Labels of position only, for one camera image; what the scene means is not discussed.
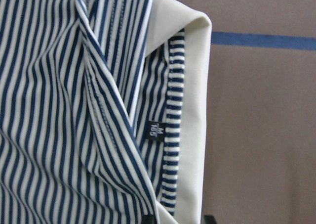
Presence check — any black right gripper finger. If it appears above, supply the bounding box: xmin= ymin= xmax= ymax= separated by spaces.
xmin=203 ymin=215 xmax=217 ymax=224

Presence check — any brown paper table cover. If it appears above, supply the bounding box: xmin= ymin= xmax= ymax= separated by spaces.
xmin=179 ymin=0 xmax=316 ymax=224

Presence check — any navy white striped polo shirt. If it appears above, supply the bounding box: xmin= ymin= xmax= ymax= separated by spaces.
xmin=0 ymin=0 xmax=212 ymax=224

